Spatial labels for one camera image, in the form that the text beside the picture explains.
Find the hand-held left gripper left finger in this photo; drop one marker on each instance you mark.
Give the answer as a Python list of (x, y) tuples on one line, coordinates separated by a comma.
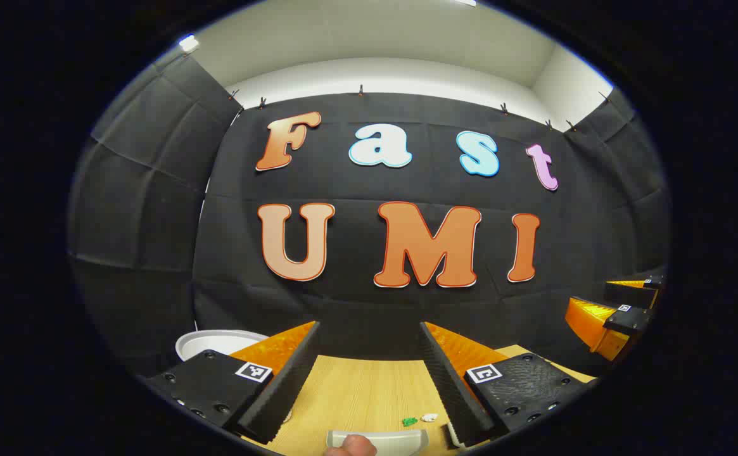
[(283, 386)]

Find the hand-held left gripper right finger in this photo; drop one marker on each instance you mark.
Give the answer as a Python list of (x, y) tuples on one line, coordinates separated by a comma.
[(451, 392)]

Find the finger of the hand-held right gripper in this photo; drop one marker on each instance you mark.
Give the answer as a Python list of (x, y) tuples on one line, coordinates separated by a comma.
[(635, 292), (625, 320)]

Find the white paper ball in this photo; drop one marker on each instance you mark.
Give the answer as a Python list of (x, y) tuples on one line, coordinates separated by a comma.
[(429, 418)]

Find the small grey broom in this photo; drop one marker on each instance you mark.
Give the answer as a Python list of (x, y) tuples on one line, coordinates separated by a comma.
[(446, 436)]

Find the green paper ball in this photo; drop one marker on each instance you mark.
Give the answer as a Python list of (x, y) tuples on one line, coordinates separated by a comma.
[(410, 421)]

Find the grey plastic dustpan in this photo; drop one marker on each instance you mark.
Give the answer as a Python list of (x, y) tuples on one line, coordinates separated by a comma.
[(400, 440)]

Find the white ribbed garbage bin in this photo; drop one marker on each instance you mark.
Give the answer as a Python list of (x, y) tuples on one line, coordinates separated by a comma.
[(213, 342)]

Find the row of black backdrop clips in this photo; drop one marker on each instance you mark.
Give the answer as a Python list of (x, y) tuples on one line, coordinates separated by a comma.
[(360, 90)]

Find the white ceiling light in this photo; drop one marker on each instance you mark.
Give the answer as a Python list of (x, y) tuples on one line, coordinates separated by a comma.
[(188, 43)]

